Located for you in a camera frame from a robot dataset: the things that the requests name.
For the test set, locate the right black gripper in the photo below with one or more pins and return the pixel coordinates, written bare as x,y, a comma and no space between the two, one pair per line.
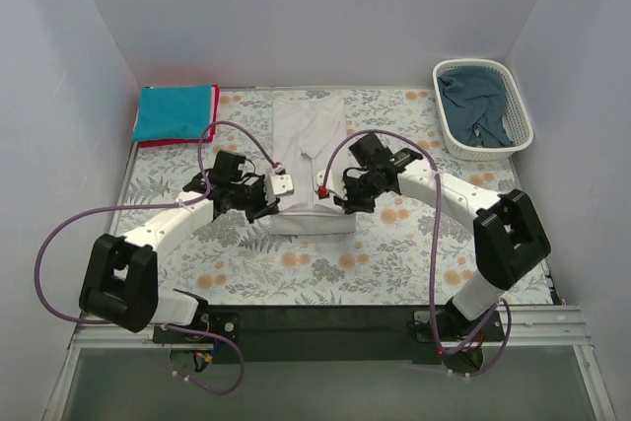
348,192

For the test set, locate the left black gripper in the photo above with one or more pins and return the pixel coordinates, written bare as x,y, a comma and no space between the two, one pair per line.
257,202

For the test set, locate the white t shirt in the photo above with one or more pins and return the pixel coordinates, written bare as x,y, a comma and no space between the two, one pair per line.
304,135

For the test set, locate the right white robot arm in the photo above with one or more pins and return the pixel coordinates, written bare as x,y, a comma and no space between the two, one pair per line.
509,239

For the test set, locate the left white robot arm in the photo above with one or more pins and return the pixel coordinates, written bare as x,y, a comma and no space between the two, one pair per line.
121,285

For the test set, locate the floral patterned table mat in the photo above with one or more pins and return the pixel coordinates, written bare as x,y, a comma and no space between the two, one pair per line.
385,261

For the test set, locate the folded red t shirt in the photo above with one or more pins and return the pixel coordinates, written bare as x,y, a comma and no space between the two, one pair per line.
215,110

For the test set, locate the folded teal t shirt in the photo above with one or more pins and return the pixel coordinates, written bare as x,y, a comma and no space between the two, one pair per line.
172,113

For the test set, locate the dark teal t shirt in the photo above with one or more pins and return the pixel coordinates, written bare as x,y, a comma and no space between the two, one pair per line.
474,100

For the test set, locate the white plastic laundry basket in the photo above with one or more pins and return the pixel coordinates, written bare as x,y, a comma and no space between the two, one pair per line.
516,120

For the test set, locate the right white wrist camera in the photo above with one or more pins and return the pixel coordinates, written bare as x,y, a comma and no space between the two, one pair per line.
329,185

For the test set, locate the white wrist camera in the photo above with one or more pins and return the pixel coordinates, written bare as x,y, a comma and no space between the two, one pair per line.
278,186
329,185

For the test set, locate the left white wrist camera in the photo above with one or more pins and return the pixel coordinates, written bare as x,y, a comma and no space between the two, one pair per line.
278,186

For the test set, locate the aluminium rail frame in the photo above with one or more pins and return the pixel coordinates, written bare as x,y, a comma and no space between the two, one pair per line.
540,364

